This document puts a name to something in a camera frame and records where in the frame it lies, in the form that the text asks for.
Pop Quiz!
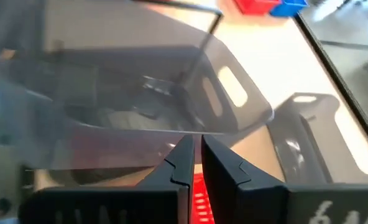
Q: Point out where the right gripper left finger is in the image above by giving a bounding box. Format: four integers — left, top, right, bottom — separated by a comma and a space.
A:
136, 134, 195, 224

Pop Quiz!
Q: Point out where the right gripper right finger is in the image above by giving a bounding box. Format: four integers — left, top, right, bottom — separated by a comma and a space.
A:
201, 134, 289, 224

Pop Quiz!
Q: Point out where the grey translucent plastic basket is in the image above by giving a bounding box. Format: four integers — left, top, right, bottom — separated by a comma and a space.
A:
16, 0, 275, 187
266, 92, 368, 185

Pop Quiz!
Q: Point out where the red plastic basket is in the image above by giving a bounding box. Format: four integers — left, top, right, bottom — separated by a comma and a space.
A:
188, 171, 216, 224
233, 0, 282, 16

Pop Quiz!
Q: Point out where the blue plastic basket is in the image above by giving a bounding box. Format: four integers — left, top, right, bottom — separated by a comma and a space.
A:
269, 0, 310, 18

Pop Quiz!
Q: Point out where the black aluminium table frame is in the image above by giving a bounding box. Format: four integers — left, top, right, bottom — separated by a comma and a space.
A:
294, 14, 368, 150

